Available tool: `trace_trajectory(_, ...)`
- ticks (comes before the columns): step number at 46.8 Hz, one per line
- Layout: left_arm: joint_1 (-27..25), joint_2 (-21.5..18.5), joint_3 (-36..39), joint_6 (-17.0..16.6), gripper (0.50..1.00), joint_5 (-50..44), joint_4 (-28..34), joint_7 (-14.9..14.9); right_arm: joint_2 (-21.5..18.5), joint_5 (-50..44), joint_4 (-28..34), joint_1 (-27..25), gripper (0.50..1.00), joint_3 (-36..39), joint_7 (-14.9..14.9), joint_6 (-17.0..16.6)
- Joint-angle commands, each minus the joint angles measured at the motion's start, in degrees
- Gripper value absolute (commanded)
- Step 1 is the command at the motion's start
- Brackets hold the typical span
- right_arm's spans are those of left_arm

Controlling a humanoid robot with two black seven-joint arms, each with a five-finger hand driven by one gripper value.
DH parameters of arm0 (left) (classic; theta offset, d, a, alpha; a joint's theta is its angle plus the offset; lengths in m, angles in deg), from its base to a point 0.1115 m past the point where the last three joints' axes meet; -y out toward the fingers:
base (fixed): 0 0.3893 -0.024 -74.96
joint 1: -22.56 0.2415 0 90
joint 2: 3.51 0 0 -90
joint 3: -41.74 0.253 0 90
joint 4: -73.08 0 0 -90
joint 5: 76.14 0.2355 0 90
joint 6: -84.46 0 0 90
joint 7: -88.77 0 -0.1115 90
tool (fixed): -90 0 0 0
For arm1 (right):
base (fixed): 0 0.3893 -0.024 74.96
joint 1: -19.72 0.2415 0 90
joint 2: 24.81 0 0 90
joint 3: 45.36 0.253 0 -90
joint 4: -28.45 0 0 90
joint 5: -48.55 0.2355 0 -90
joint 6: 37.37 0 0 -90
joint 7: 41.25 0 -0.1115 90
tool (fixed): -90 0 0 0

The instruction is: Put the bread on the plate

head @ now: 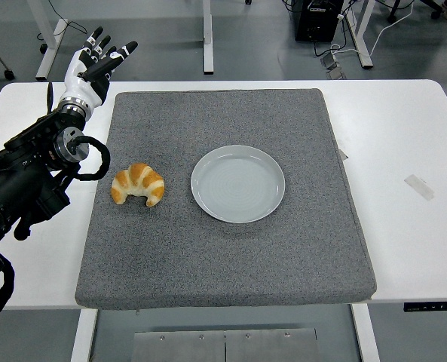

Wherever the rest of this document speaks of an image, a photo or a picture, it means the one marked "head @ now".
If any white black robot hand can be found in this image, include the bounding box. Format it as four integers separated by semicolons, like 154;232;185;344
60;25;139;110

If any golden croissant bread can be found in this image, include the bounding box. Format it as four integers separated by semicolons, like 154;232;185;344
110;162;166;207

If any round grey plate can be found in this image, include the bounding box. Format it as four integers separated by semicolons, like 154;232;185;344
190;144;286;224

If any grey metal plate with screws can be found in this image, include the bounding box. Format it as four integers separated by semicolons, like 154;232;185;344
132;327;319;362

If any white desk leg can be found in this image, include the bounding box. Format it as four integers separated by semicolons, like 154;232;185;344
201;0;214;75
344;0;375;70
35;0;72;81

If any grey speckled mat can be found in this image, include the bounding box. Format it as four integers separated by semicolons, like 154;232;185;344
74;88;378;311

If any black computer box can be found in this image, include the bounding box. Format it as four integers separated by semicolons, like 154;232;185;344
294;0;345;43

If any white table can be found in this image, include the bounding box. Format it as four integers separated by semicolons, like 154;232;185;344
0;78;447;362

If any clear tape strip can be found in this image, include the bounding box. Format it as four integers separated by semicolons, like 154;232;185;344
403;174;435;201

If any black chair base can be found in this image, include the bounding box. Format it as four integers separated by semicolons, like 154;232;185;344
387;0;443;22

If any black table control panel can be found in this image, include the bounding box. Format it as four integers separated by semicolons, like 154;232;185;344
403;301;447;313

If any black floor cable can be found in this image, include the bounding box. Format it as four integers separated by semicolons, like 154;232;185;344
36;0;89;54

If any white floor cable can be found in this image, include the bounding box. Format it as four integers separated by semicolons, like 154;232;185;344
329;0;417;57

